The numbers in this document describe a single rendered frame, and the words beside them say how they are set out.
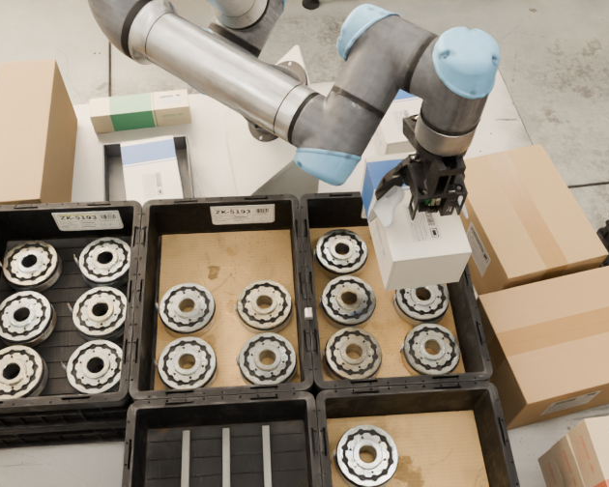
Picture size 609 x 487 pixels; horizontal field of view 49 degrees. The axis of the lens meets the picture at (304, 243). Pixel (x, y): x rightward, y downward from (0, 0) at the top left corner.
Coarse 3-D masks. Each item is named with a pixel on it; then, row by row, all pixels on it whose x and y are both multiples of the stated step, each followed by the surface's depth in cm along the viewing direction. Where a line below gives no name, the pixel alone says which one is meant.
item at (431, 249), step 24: (384, 168) 107; (408, 192) 104; (408, 216) 102; (432, 216) 102; (456, 216) 102; (384, 240) 101; (408, 240) 99; (432, 240) 100; (456, 240) 100; (384, 264) 103; (408, 264) 99; (432, 264) 100; (456, 264) 101
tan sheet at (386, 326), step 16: (368, 240) 137; (368, 256) 134; (320, 272) 132; (368, 272) 132; (320, 288) 130; (384, 288) 131; (320, 304) 128; (384, 304) 129; (320, 320) 126; (384, 320) 127; (400, 320) 127; (448, 320) 127; (320, 336) 125; (384, 336) 125; (400, 336) 125; (352, 352) 123; (384, 352) 123; (432, 352) 124; (384, 368) 122; (400, 368) 122
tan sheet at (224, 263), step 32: (192, 256) 133; (224, 256) 133; (256, 256) 134; (288, 256) 134; (160, 288) 129; (224, 288) 130; (288, 288) 130; (160, 320) 125; (224, 320) 126; (160, 352) 122; (224, 352) 122; (160, 384) 119; (224, 384) 119
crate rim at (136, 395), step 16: (144, 208) 127; (144, 224) 125; (144, 240) 125; (144, 256) 121; (144, 272) 119; (144, 288) 118; (304, 288) 119; (304, 304) 117; (304, 320) 115; (304, 336) 115; (304, 352) 112; (304, 368) 110; (272, 384) 109; (288, 384) 109; (304, 384) 109
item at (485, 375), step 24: (336, 192) 130; (360, 192) 131; (312, 288) 119; (312, 312) 116; (312, 336) 114; (480, 336) 115; (312, 360) 111; (336, 384) 109; (360, 384) 109; (384, 384) 109; (408, 384) 110
